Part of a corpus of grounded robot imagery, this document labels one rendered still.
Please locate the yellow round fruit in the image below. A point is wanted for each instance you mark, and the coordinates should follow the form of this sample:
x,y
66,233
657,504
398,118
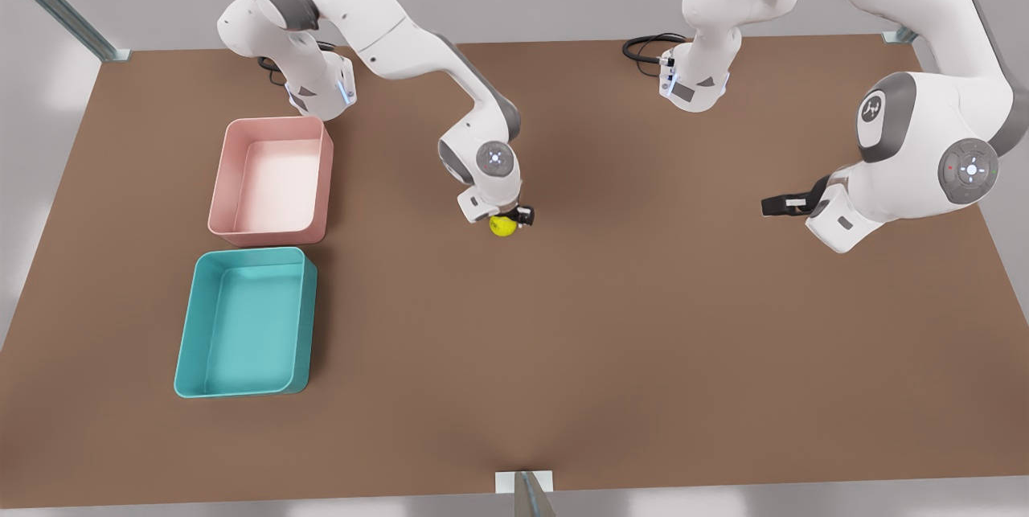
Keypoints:
x,y
502,226

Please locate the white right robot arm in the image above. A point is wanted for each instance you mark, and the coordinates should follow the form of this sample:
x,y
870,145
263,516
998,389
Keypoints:
x,y
386,34

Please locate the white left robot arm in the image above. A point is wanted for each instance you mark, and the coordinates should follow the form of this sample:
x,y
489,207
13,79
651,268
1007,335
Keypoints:
x,y
924,123

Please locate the pink rectangular tray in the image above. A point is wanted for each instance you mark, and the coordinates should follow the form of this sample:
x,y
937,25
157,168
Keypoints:
x,y
271,179

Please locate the teal rectangular tray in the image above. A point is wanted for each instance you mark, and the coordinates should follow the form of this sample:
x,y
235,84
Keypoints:
x,y
246,322

